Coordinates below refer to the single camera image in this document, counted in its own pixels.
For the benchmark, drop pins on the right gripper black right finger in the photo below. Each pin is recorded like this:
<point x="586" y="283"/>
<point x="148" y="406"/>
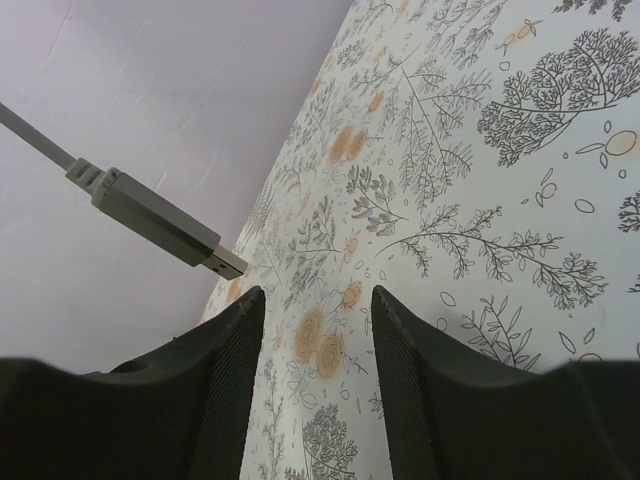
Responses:
<point x="452" y="413"/>

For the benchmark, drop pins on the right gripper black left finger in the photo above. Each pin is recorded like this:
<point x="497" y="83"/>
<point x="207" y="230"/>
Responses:
<point x="180" y="411"/>

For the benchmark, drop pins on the floral table mat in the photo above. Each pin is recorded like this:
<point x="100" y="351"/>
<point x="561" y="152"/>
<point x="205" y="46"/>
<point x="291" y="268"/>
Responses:
<point x="480" y="160"/>

